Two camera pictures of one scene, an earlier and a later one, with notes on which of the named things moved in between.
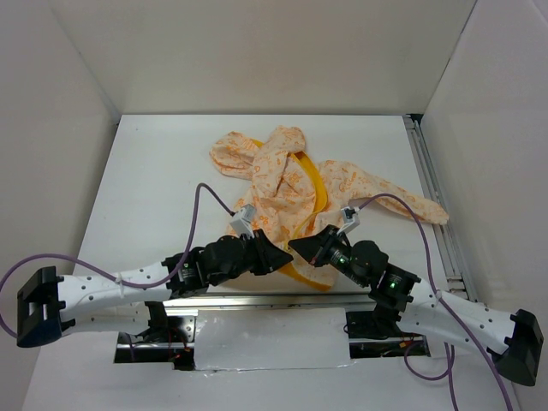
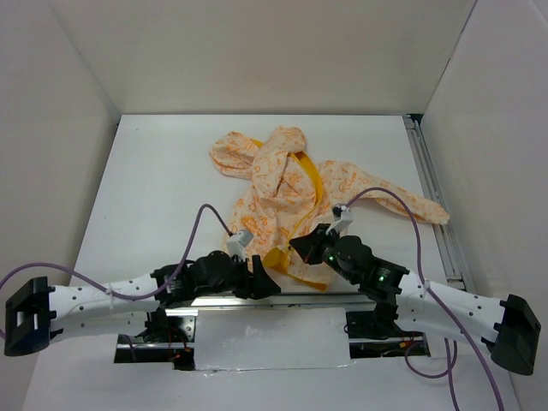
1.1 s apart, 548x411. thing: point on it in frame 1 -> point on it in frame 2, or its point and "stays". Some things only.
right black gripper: (317, 246) stays
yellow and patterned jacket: (290, 196) stays
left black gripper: (269, 257) -> (257, 285)
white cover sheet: (271, 338) stays
